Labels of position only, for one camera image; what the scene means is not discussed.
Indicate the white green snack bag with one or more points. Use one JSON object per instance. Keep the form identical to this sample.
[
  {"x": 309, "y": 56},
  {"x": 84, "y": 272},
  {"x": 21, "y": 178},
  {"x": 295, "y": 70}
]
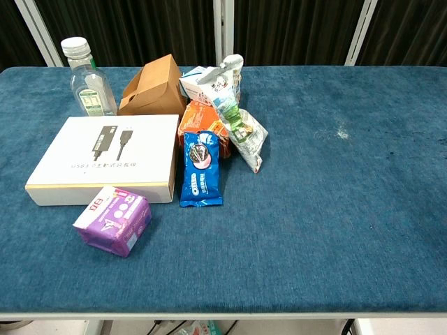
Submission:
[{"x": 235, "y": 118}]

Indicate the blue Oreo cookie pack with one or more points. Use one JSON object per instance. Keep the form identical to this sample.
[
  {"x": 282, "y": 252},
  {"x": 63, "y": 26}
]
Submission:
[{"x": 201, "y": 171}]

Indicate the orange snack packet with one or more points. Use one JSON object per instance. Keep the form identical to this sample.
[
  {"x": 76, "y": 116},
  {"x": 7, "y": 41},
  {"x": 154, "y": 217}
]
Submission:
[{"x": 202, "y": 120}]

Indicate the blue table cloth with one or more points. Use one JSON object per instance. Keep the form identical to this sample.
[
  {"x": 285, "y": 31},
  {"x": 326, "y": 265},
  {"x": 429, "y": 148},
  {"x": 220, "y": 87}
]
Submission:
[{"x": 297, "y": 209}]

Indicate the white blue carton box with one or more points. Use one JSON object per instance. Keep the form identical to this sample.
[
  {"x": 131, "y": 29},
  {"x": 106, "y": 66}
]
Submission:
[{"x": 191, "y": 82}]

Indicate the brown kraft paper box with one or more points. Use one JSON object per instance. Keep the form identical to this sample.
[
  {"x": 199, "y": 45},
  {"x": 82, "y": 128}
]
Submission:
[{"x": 157, "y": 92}]

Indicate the purple sanitary pad pack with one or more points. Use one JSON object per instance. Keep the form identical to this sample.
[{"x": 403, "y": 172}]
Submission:
[{"x": 113, "y": 220}]

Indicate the clear plastic water bottle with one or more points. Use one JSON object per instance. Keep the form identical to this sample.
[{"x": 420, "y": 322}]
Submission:
[{"x": 91, "y": 83}]

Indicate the dark pleated curtain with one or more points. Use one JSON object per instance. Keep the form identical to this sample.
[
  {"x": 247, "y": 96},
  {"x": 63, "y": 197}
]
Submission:
[{"x": 132, "y": 31}]

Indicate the white table leg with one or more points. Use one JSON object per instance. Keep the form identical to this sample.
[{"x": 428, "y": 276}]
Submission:
[{"x": 93, "y": 327}]

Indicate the white frame post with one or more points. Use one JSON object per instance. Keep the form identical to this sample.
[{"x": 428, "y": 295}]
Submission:
[
  {"x": 38, "y": 31},
  {"x": 223, "y": 31},
  {"x": 359, "y": 33}
]

